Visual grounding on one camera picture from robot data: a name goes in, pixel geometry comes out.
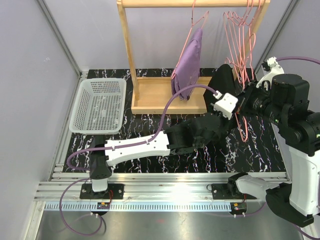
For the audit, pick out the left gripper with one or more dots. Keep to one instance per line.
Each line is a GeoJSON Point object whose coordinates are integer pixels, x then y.
{"type": "Point", "coordinates": [225, 120]}

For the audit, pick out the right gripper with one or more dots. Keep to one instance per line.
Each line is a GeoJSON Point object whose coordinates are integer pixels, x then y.
{"type": "Point", "coordinates": [243, 106]}

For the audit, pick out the pink hanger of black trousers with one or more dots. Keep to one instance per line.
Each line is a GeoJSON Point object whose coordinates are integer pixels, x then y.
{"type": "Point", "coordinates": [236, 70]}

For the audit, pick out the black trousers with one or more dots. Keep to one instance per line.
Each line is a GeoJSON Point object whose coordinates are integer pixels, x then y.
{"type": "Point", "coordinates": [222, 81]}

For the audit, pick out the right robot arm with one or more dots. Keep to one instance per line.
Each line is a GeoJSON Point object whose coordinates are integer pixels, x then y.
{"type": "Point", "coordinates": [283, 101]}

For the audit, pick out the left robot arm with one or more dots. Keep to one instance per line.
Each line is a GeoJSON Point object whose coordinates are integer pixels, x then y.
{"type": "Point", "coordinates": [179, 139]}

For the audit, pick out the empty pink hanger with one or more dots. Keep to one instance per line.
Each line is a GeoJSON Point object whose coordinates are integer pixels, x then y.
{"type": "Point", "coordinates": [232, 21]}
{"type": "Point", "coordinates": [250, 23]}
{"type": "Point", "coordinates": [241, 36]}

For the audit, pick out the purple trousers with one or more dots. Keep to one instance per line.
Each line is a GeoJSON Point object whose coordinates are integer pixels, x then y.
{"type": "Point", "coordinates": [187, 71]}

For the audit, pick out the pink hanger holding purple trousers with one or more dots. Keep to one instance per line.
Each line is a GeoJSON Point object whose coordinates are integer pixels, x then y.
{"type": "Point", "coordinates": [204, 18]}

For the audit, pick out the black marble pattern mat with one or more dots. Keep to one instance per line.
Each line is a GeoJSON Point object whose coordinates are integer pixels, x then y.
{"type": "Point", "coordinates": [260, 153]}

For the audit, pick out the wooden clothes rack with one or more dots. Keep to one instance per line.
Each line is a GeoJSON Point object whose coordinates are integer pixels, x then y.
{"type": "Point", "coordinates": [151, 94]}

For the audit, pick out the white plastic basket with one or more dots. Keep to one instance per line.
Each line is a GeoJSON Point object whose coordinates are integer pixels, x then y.
{"type": "Point", "coordinates": [99, 106]}

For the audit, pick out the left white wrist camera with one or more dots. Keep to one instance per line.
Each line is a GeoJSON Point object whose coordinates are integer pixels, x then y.
{"type": "Point", "coordinates": [226, 103]}

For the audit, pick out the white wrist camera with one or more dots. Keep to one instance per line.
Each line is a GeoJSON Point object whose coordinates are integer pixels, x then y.
{"type": "Point", "coordinates": [271, 69]}
{"type": "Point", "coordinates": [226, 103]}

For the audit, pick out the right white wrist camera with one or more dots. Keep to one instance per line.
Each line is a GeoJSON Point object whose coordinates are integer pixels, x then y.
{"type": "Point", "coordinates": [271, 69]}

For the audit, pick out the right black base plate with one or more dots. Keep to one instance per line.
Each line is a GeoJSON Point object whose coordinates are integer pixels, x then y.
{"type": "Point", "coordinates": [224, 191]}

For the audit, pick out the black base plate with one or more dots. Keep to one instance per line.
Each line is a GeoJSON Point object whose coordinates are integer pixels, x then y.
{"type": "Point", "coordinates": [224, 191]}
{"type": "Point", "coordinates": [115, 191]}

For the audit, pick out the aluminium mounting rail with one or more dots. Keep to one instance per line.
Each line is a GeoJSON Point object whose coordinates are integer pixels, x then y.
{"type": "Point", "coordinates": [143, 192]}

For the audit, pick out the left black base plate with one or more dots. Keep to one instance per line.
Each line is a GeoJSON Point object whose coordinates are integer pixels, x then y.
{"type": "Point", "coordinates": [115, 191]}

